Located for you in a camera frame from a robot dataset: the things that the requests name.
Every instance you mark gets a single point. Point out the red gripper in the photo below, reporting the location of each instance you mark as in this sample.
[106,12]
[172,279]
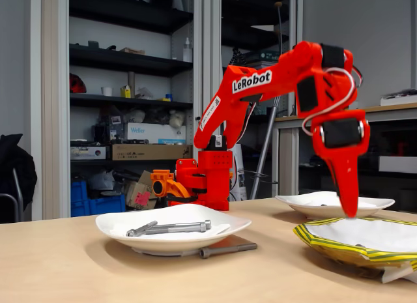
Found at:
[341,133]

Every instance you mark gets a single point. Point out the long steel bolt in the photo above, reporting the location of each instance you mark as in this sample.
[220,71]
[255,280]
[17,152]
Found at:
[185,223]
[228,250]
[140,229]
[176,229]

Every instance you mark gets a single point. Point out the red robot arm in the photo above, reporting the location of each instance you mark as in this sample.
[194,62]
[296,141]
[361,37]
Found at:
[251,84]

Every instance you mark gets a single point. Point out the white square ceramic plate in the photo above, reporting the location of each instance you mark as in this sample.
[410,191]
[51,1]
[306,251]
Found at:
[182,244]
[303,208]

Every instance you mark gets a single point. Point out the yellow black striped plate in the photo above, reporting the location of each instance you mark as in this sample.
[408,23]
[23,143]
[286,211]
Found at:
[329,247]

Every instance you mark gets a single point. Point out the metal coat stand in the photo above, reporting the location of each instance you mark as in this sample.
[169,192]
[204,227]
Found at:
[264,146]

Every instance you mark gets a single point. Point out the wooden desk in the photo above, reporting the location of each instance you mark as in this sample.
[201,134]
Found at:
[397,110]

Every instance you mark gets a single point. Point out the white tray with parts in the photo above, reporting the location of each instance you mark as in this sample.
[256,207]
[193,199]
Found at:
[399,101]

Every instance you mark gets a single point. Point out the small black tripod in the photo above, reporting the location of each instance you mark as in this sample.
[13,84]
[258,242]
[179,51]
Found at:
[238,55]

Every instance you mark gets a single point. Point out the white stuffed bag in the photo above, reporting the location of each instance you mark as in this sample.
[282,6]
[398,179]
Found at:
[177,119]

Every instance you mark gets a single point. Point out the orange printed robot part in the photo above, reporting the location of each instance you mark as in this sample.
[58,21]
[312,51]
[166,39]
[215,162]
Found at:
[163,179]

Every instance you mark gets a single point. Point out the small blue object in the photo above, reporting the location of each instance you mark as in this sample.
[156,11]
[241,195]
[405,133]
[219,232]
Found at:
[168,97]

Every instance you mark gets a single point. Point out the grey metal shelf cabinet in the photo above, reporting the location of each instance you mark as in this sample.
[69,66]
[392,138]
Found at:
[211,39]
[55,88]

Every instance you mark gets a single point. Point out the white Weller box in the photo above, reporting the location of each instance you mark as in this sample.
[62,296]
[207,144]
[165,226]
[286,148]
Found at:
[153,132]

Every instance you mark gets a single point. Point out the long brown cardboard box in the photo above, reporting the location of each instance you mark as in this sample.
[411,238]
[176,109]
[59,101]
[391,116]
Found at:
[146,152]

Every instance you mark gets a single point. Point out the white plastic bottle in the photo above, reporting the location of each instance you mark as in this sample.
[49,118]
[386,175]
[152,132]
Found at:
[187,53]

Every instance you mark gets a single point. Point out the cardboard box pink sticker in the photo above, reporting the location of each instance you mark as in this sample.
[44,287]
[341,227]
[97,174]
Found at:
[133,192]

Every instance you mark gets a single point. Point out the white crumpled bag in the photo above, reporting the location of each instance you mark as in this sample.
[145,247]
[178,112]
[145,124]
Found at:
[135,116]

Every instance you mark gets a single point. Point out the small yellow carton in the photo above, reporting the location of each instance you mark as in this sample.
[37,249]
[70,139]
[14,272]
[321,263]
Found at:
[125,92]

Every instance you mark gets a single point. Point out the cardboard tube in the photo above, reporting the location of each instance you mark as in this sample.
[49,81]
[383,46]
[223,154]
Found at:
[131,79]

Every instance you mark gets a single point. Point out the blue plastic crate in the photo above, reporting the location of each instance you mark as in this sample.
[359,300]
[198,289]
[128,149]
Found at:
[78,192]
[107,205]

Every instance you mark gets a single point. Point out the black box with stickers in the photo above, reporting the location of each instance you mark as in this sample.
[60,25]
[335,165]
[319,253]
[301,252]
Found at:
[104,133]

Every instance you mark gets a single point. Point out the flat cardboard piece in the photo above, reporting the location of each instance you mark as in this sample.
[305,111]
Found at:
[132,51]

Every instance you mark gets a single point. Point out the white cup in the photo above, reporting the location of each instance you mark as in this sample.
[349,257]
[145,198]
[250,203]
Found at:
[107,91]

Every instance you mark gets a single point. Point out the flat white printed box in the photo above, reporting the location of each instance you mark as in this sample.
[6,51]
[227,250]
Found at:
[88,153]

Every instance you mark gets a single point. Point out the red black helmet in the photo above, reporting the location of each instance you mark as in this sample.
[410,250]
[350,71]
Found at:
[78,84]

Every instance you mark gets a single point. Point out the small grey box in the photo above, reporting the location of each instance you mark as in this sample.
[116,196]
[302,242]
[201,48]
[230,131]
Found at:
[93,44]

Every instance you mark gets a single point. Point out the black jacket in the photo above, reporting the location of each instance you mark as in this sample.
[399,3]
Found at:
[16,166]

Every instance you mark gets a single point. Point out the grey chair frame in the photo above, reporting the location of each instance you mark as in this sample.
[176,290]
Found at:
[19,198]

